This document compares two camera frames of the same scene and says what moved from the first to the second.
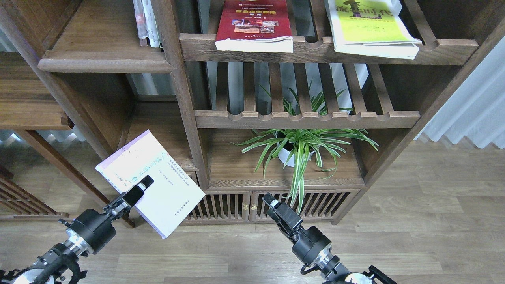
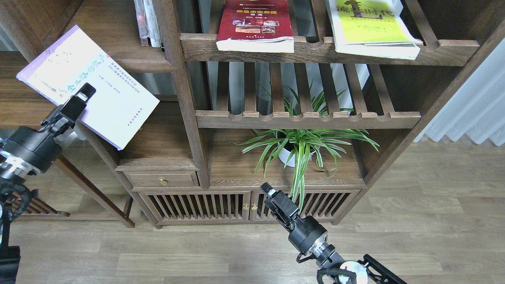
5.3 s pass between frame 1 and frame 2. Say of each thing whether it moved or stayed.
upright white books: stayed
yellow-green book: stayed
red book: stayed
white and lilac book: moved
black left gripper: moved
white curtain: stayed
